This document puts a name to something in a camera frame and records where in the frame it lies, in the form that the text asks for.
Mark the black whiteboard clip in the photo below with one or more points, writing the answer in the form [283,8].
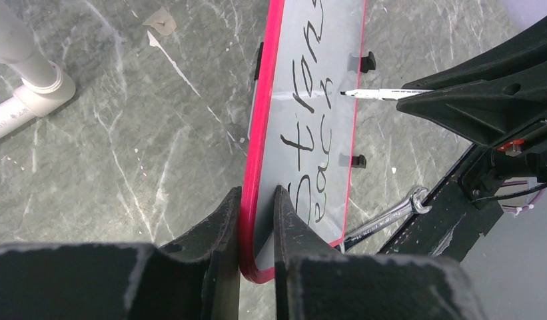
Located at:
[358,161]
[368,63]

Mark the black whiteboard clip right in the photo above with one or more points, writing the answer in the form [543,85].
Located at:
[368,63]

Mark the grey wire whiteboard stand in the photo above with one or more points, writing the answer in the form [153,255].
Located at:
[255,85]

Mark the red framed whiteboard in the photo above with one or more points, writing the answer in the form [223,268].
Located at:
[302,127]

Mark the black white marker pen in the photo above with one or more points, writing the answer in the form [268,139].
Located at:
[383,94]

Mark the white pvc pipe frame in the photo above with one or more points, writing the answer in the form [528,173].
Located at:
[45,86]

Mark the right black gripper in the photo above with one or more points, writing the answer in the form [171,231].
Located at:
[497,99]

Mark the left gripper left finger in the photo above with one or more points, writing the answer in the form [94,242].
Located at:
[195,276]

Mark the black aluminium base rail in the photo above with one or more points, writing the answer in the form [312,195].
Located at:
[454,224]

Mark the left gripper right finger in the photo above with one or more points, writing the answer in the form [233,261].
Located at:
[315,281]

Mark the silver double ended wrench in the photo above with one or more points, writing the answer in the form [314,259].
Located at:
[411,204]

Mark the black whiteboard clip left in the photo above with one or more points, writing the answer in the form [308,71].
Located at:
[358,161]

